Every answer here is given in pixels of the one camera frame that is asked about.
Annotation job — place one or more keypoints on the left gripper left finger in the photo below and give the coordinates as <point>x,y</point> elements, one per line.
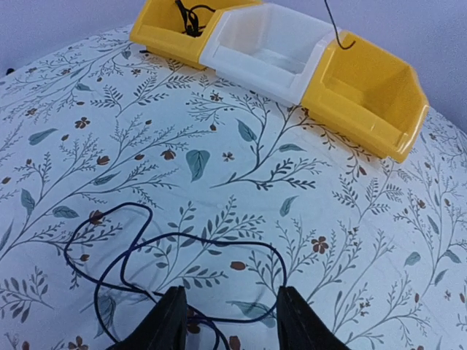
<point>164,327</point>

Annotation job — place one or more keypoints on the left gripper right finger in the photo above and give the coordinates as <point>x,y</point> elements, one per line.
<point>299,327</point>

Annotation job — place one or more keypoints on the floral table mat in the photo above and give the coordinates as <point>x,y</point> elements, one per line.
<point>116,163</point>

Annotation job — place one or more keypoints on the near yellow bin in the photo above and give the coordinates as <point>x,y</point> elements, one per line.
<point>368,95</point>

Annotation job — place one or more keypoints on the yellow bin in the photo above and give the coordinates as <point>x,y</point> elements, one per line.
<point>368,95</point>
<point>180,30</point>

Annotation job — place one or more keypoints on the white translucent bin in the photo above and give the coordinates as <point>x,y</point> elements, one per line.
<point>269,49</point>

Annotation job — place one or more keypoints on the far yellow bin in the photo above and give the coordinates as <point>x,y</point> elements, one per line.
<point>180,30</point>

